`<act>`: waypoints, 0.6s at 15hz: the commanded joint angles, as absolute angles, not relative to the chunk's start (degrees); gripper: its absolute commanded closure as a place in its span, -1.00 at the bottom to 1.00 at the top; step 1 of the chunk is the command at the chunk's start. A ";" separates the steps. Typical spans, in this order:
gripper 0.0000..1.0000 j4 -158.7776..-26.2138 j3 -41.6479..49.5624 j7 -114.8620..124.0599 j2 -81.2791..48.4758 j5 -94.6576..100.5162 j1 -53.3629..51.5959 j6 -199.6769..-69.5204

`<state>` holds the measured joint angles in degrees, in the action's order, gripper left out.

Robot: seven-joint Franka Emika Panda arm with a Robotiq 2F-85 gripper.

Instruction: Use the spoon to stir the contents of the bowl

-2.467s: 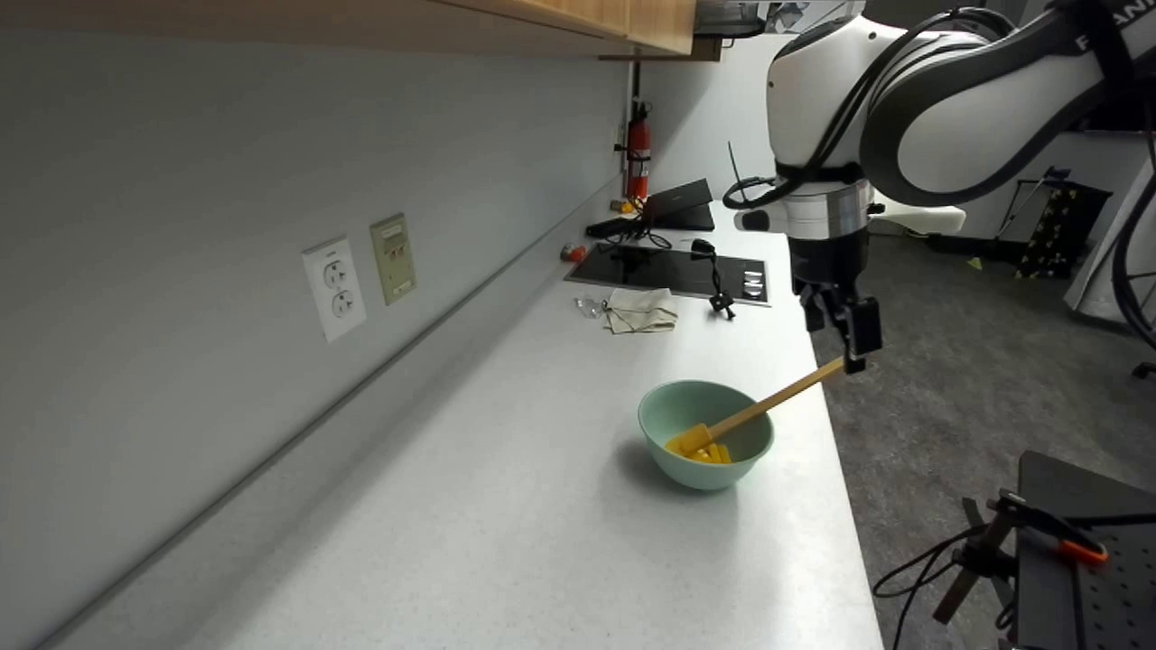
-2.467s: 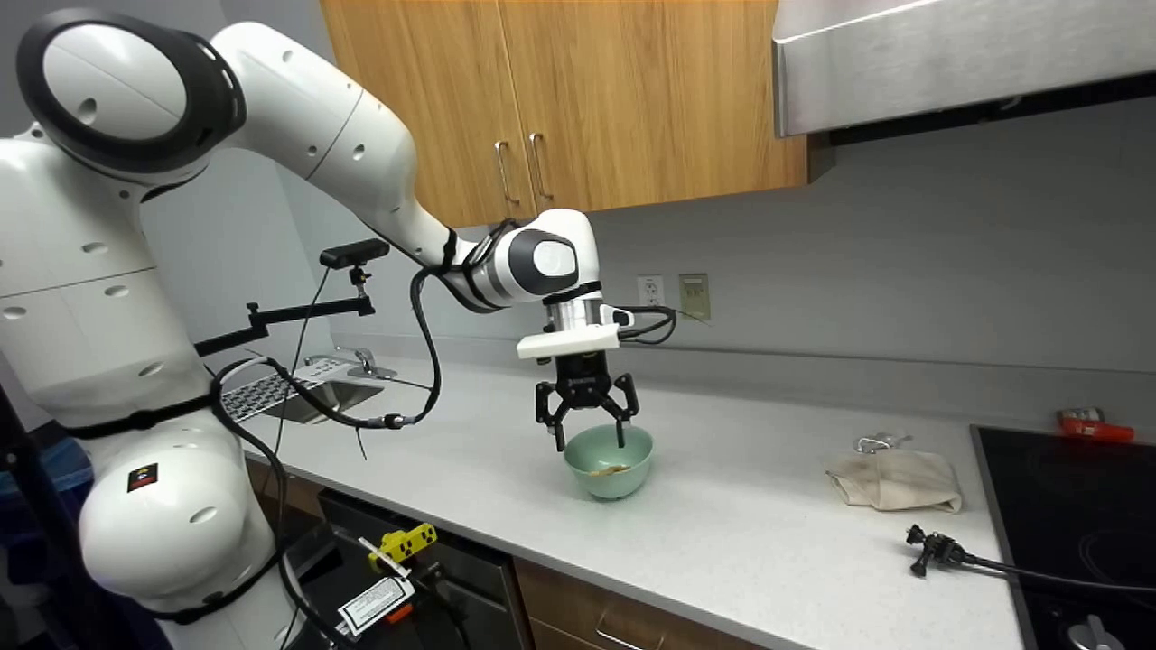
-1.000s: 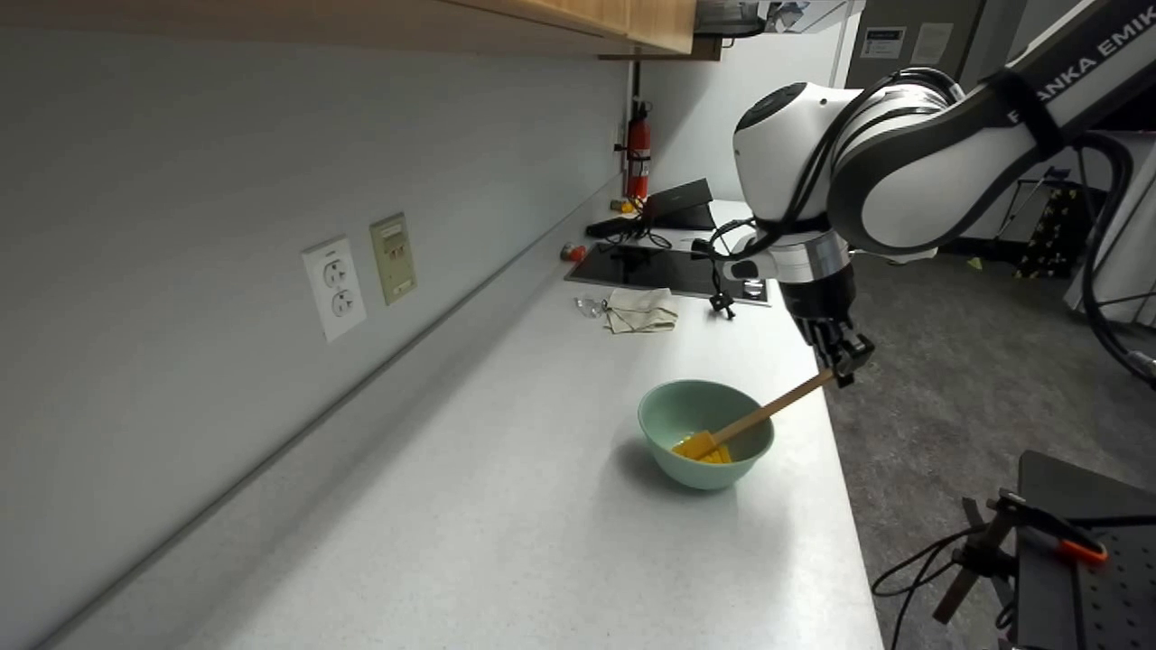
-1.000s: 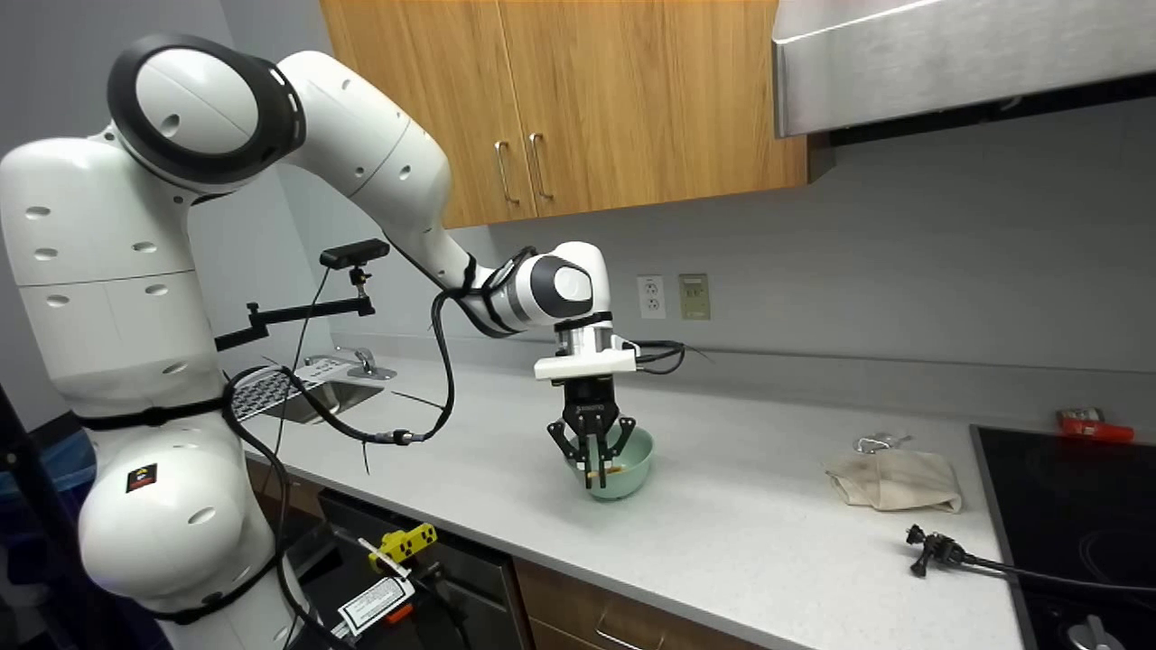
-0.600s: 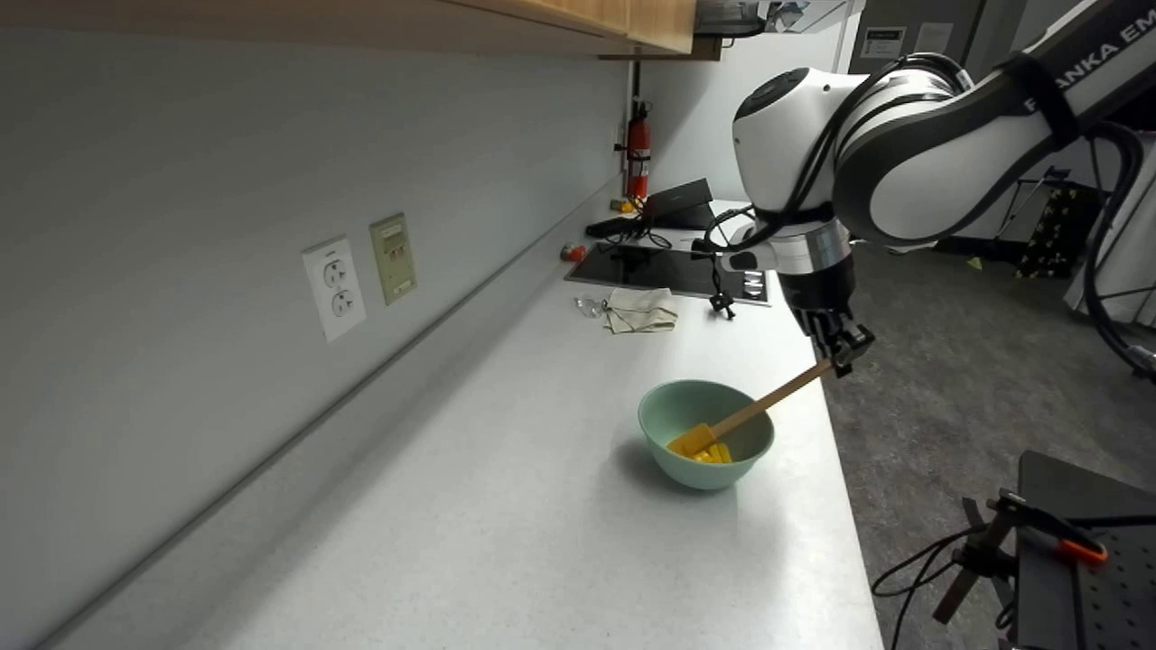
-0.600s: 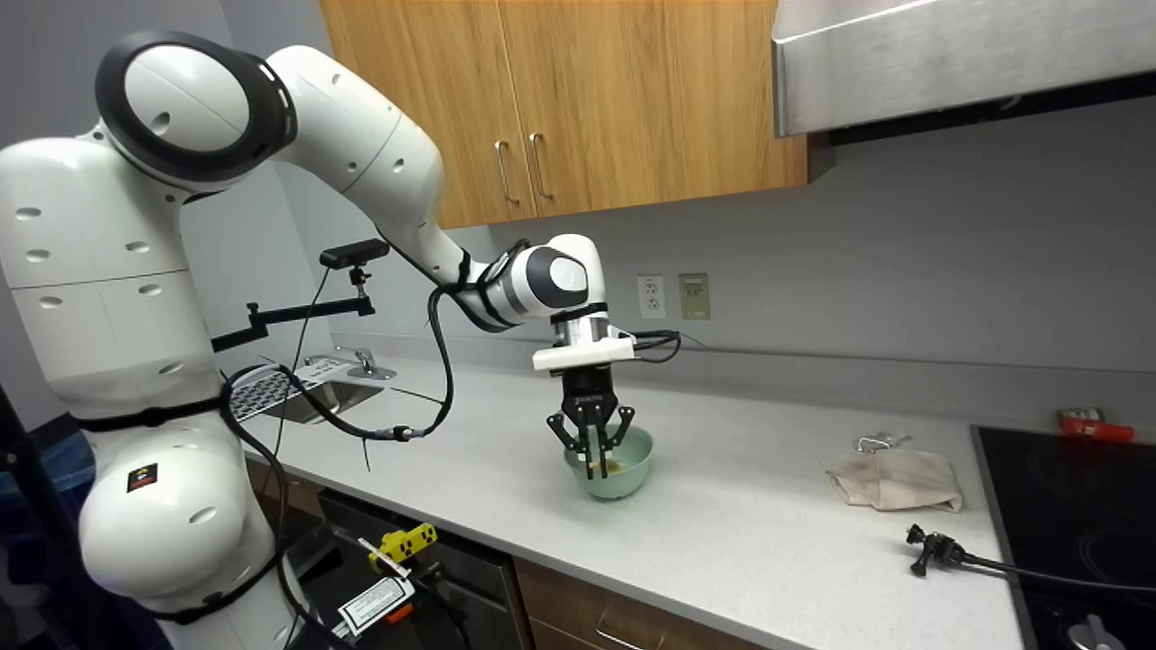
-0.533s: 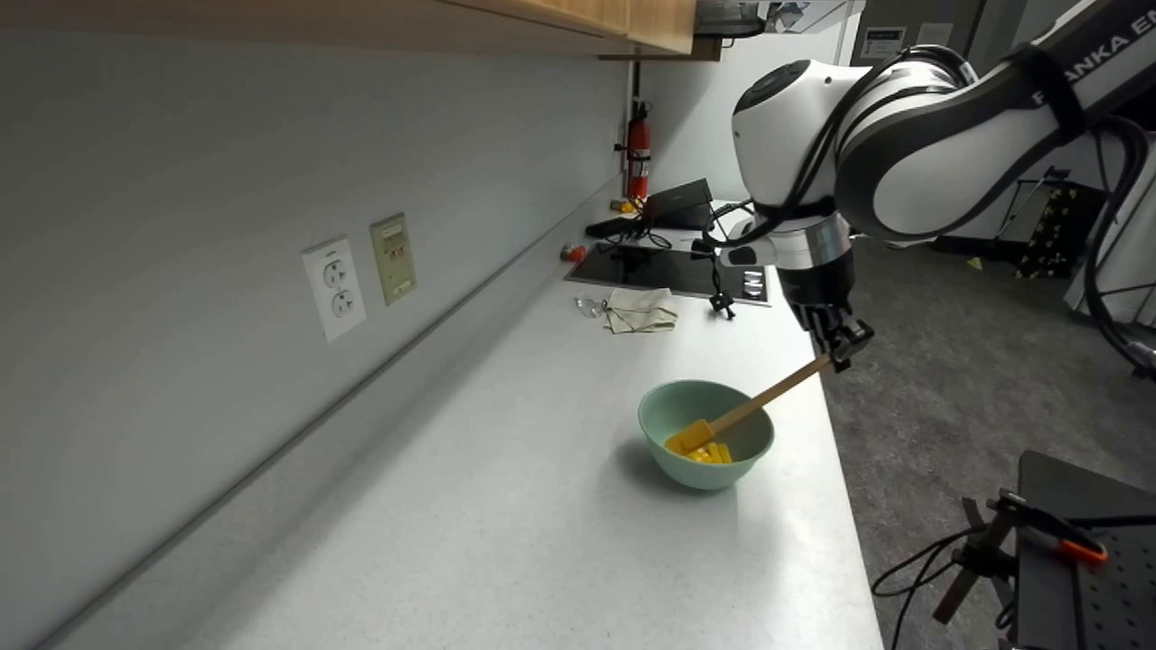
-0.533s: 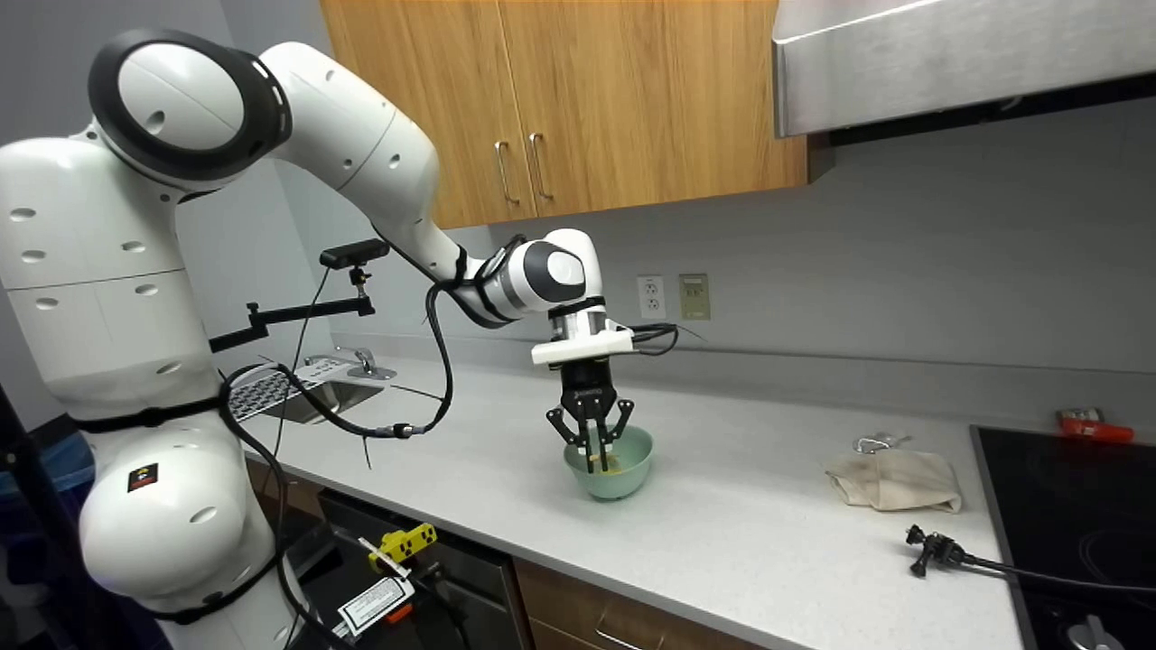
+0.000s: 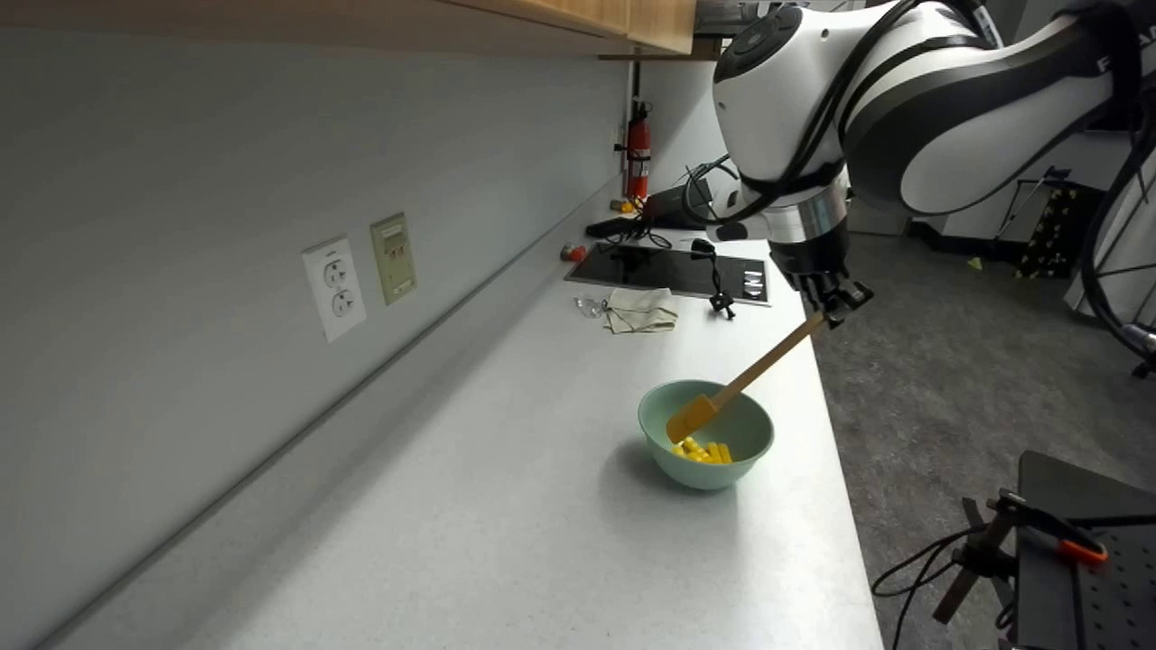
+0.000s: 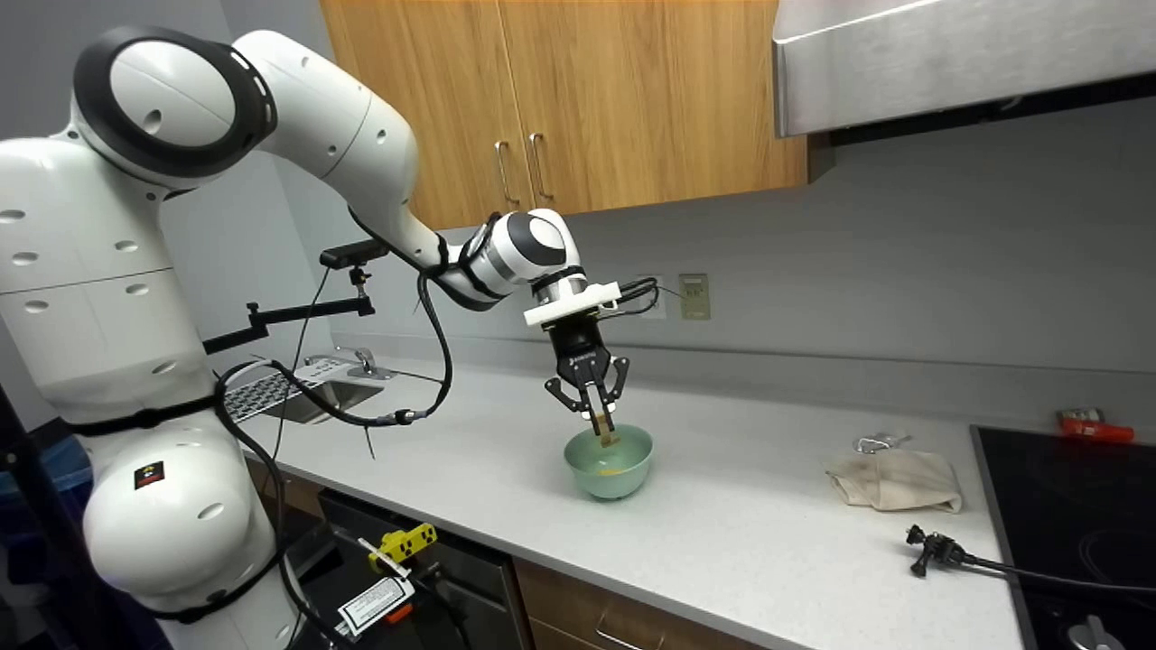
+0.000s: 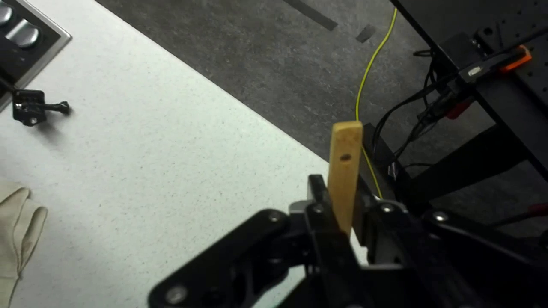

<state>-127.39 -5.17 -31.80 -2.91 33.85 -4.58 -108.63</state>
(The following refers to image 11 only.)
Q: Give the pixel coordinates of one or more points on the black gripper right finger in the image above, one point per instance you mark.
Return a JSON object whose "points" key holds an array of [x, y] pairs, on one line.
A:
{"points": [[446, 256]]}

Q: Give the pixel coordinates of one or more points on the wooden spoon yellow head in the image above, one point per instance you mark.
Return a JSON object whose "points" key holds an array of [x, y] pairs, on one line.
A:
{"points": [[345, 171]]}

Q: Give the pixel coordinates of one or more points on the beige cloth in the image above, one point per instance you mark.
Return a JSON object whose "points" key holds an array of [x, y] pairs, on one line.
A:
{"points": [[18, 239]]}

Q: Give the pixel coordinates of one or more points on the black clamp orange tip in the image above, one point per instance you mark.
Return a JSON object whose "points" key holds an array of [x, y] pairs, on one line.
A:
{"points": [[497, 61]]}

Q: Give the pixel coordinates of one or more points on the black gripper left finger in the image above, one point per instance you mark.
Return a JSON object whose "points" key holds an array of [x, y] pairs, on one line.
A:
{"points": [[275, 256]]}

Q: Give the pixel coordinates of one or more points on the black stove silver trim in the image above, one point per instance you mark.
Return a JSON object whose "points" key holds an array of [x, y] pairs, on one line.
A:
{"points": [[23, 39]]}

